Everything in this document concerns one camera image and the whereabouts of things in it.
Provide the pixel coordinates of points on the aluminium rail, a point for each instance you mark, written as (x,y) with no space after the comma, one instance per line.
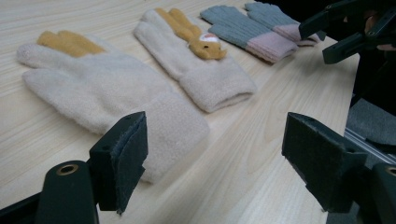
(370,147)

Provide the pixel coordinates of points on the beige fleece glove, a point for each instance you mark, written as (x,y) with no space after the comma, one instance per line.
(102,84)

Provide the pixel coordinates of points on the beige glove with animal applique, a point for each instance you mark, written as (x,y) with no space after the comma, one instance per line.
(214,81)

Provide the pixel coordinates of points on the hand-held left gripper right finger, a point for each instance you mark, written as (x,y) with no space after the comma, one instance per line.
(323,161)

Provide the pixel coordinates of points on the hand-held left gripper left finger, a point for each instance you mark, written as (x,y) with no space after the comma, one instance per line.
(124,155)

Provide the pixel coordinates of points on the grey knit glove pink cuff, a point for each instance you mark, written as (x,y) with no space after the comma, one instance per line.
(271,15)
(236,29)

